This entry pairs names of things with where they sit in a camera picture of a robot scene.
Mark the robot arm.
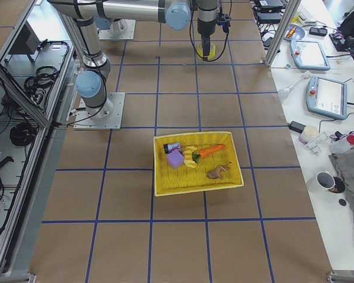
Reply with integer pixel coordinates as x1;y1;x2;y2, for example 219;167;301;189
50;1;219;129

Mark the aluminium frame post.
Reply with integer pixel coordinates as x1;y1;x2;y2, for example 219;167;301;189
264;0;301;67

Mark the yellow plastic basket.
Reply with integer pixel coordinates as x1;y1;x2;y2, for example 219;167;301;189
153;131;244;196

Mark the purple cube block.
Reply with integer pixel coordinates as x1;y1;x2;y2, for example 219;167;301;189
167;150;184;169

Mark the white light bulb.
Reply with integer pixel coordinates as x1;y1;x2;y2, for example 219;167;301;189
278;71;312;103

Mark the lavender white cup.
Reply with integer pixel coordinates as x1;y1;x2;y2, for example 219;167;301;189
299;126;319;144

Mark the orange toy carrot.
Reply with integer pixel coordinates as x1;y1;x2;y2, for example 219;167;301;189
192;144;225;162

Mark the white paper cup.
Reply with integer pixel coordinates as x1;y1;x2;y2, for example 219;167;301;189
306;171;335;193

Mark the brown toy animal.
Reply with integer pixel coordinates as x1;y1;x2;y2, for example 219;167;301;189
206;164;230;180

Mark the teach pendant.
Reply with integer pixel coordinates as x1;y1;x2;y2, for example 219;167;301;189
306;76;348;120
290;40;331;71

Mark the yellow toy croissant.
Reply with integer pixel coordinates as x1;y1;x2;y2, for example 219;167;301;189
183;145;198;168

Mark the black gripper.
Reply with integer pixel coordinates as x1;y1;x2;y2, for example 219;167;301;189
198;18;217;61

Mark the small dark bottle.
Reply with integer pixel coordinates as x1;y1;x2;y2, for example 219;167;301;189
163;142;182;154

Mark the white bowl with orange item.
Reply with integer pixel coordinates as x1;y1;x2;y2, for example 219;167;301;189
284;24;306;41

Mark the lower teach pendant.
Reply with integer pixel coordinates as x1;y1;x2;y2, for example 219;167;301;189
306;76;348;120

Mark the upper teach pendant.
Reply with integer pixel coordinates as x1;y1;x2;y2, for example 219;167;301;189
290;40;331;71

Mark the yellow tape roll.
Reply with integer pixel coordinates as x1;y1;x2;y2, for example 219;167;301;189
196;43;216;60

